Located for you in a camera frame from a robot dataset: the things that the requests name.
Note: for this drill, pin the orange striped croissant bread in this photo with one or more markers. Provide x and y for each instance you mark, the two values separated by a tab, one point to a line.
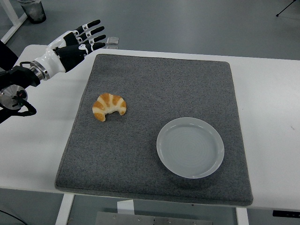
116	102

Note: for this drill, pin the grey felt mat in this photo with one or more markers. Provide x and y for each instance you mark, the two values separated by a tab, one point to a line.
152	89

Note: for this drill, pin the black table control panel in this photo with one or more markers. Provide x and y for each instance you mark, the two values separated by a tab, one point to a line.
286	213

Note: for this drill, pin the grey round plate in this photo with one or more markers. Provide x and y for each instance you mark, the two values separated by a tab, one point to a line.
189	150

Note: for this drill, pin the white table frame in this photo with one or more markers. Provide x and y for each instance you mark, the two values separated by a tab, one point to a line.
14	21

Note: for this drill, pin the black tripod leg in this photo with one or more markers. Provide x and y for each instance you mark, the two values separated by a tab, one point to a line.
284	9

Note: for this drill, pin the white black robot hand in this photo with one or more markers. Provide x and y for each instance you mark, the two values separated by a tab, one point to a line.
52	58

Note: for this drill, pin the small clear plastic box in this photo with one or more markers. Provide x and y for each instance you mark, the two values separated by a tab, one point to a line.
113	41

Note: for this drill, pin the trash bin with bag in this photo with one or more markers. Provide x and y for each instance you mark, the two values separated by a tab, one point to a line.
35	11

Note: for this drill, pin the person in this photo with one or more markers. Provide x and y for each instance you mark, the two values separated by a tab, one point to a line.
7	56

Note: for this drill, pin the white table leg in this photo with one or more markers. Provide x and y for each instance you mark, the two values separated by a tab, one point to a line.
242	216
64	211

